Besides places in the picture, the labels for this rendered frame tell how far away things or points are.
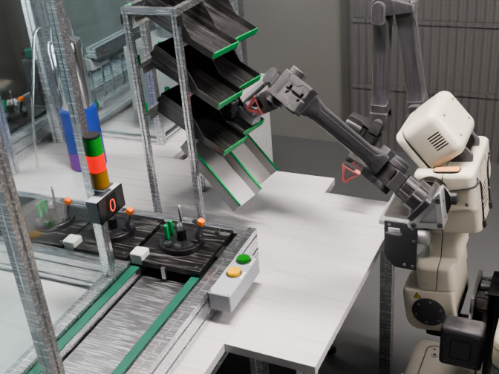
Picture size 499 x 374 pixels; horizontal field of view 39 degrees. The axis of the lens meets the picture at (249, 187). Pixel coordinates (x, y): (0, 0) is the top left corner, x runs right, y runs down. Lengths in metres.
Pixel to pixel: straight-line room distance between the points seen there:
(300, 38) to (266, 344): 3.27
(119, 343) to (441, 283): 0.97
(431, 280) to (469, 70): 2.61
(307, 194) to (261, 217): 0.23
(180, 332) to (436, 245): 0.82
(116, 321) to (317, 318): 0.57
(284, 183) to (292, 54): 2.37
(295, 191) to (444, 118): 0.86
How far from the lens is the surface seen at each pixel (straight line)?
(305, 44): 4.95
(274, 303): 2.11
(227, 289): 2.01
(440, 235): 2.18
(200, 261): 2.12
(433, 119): 1.98
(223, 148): 2.26
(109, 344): 1.96
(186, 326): 1.93
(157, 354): 1.83
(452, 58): 4.66
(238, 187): 2.38
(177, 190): 2.77
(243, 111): 2.37
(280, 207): 2.58
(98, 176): 1.96
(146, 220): 2.38
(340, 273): 2.22
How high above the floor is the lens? 2.14
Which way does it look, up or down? 28 degrees down
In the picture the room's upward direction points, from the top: 5 degrees counter-clockwise
